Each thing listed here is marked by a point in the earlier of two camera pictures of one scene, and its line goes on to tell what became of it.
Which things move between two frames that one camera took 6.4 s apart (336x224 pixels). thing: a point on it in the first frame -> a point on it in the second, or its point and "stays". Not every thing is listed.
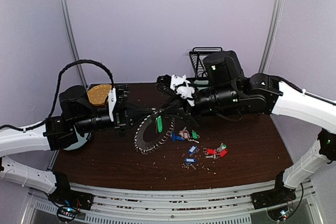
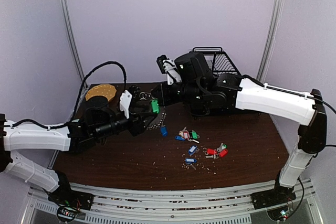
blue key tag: x=177 y=137 -> x=163 y=131
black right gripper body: x=181 y=107 -> x=163 y=94
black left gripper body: x=119 y=130 -> x=135 y=128
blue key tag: x=190 y=160 stays
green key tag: x=159 y=124 -> x=155 y=106
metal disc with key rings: x=166 y=126 -> x=144 y=95
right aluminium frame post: x=276 y=14 stays
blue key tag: x=192 y=150 stays
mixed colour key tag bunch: x=191 y=136 stays
